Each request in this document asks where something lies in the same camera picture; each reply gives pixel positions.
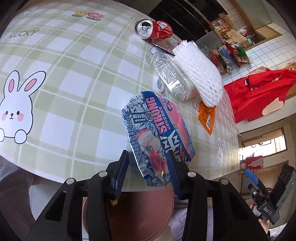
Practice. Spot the wire rack with snacks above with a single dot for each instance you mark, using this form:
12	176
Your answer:
228	56

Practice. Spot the black oven stove unit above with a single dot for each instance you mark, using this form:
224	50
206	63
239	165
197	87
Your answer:
189	20

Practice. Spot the crushed red soda can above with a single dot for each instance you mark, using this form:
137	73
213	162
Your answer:
148	29

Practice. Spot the white foam net sleeve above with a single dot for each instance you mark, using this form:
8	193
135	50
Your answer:
201	72

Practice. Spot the crushed clear plastic bottle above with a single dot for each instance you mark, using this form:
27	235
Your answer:
171	77

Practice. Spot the green plaid bunny tablecloth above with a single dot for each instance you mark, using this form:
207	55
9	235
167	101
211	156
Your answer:
67	70

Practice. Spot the red apron on wall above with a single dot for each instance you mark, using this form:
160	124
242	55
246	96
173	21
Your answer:
260	93

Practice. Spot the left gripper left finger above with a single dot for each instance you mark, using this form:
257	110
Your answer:
118	176

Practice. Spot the blue pink Strong snack wrapper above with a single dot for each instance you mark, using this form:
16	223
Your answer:
155	126

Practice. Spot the orange snack packet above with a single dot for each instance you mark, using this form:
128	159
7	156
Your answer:
207	117

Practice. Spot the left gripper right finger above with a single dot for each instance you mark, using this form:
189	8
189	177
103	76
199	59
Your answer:
177	174

